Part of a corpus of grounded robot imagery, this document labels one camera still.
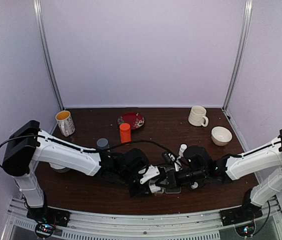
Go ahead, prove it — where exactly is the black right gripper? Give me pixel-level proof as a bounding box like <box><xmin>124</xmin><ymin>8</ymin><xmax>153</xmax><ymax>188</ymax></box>
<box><xmin>155</xmin><ymin>168</ymin><xmax>207</xmax><ymax>191</ymax></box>

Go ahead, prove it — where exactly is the clear plastic pill organizer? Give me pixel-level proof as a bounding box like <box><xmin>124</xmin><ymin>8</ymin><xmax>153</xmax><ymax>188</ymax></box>
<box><xmin>155</xmin><ymin>187</ymin><xmax>181</xmax><ymax>195</ymax></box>

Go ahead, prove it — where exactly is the white pill bottle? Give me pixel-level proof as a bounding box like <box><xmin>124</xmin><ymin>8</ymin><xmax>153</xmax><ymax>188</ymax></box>
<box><xmin>179</xmin><ymin>143</ymin><xmax>188</xmax><ymax>157</ymax></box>
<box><xmin>149</xmin><ymin>184</ymin><xmax>162</xmax><ymax>194</ymax></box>

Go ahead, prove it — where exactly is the white bottle cap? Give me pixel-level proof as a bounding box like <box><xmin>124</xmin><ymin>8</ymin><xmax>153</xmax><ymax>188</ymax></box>
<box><xmin>191</xmin><ymin>182</ymin><xmax>199</xmax><ymax>189</ymax></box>

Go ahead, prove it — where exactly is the grey lid pill bottle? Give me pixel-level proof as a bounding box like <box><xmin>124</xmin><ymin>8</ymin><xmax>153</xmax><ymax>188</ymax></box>
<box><xmin>96</xmin><ymin>138</ymin><xmax>109</xmax><ymax>151</ymax></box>

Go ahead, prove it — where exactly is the orange pill bottle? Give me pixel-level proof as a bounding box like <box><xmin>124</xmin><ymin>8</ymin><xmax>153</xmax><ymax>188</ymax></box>
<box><xmin>119</xmin><ymin>123</ymin><xmax>131</xmax><ymax>143</ymax></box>

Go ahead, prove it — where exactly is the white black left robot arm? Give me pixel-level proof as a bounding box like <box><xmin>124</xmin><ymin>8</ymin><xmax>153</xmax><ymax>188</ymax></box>
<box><xmin>0</xmin><ymin>120</ymin><xmax>160</xmax><ymax>222</ymax></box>

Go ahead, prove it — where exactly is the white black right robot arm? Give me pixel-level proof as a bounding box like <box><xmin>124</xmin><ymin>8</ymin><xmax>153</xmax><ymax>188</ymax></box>
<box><xmin>155</xmin><ymin>129</ymin><xmax>282</xmax><ymax>221</ymax></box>

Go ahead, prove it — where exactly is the red floral plate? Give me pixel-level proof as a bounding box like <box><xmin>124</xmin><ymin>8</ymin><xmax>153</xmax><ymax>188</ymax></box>
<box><xmin>117</xmin><ymin>112</ymin><xmax>145</xmax><ymax>130</ymax></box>

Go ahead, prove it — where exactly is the small white bowl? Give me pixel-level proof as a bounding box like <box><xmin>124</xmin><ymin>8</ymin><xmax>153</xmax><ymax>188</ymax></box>
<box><xmin>211</xmin><ymin>126</ymin><xmax>233</xmax><ymax>147</ymax></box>

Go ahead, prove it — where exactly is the white scalloped bowl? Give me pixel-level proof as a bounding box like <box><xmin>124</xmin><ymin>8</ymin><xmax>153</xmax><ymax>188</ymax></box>
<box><xmin>49</xmin><ymin>163</ymin><xmax>70</xmax><ymax>173</ymax></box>

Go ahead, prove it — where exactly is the cream ribbed mug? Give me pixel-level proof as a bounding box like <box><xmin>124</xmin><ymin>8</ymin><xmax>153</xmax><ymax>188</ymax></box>
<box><xmin>188</xmin><ymin>105</ymin><xmax>209</xmax><ymax>127</ymax></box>

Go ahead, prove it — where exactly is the yellow interior patterned mug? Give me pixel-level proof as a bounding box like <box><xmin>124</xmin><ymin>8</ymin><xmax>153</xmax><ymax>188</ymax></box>
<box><xmin>55</xmin><ymin>110</ymin><xmax>75</xmax><ymax>137</ymax></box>

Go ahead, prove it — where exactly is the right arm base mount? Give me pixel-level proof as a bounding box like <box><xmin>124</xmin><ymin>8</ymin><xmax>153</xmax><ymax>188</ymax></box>
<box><xmin>220</xmin><ymin>203</ymin><xmax>263</xmax><ymax>238</ymax></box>

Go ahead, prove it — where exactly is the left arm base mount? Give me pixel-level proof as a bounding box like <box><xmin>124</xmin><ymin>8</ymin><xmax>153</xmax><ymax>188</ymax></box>
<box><xmin>24</xmin><ymin>201</ymin><xmax>70</xmax><ymax>239</ymax></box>

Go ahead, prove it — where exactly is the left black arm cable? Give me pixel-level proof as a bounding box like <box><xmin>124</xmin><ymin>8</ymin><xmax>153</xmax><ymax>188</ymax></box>
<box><xmin>0</xmin><ymin>134</ymin><xmax>174</xmax><ymax>173</ymax></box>

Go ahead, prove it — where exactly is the left aluminium frame post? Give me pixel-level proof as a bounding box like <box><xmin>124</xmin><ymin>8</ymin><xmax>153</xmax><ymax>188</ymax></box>
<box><xmin>33</xmin><ymin>0</ymin><xmax>65</xmax><ymax>110</ymax></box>

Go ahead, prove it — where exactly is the aluminium frame post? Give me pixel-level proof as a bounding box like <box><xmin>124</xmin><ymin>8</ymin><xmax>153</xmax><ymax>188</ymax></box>
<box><xmin>33</xmin><ymin>0</ymin><xmax>65</xmax><ymax>110</ymax></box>
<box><xmin>222</xmin><ymin>0</ymin><xmax>253</xmax><ymax>112</ymax></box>

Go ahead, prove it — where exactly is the right aluminium frame post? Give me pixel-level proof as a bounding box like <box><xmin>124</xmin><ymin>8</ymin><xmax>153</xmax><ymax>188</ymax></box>
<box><xmin>222</xmin><ymin>0</ymin><xmax>253</xmax><ymax>112</ymax></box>

